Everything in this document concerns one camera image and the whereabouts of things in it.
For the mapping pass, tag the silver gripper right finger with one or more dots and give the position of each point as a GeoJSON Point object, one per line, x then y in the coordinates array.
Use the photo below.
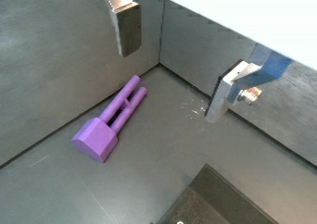
{"type": "Point", "coordinates": [237, 85]}

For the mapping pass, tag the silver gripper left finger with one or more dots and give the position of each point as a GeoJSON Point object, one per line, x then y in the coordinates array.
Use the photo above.
{"type": "Point", "coordinates": [126, 19]}

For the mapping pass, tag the purple three prong object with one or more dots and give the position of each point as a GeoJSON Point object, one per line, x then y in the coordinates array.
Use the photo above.
{"type": "Point", "coordinates": [97, 137]}

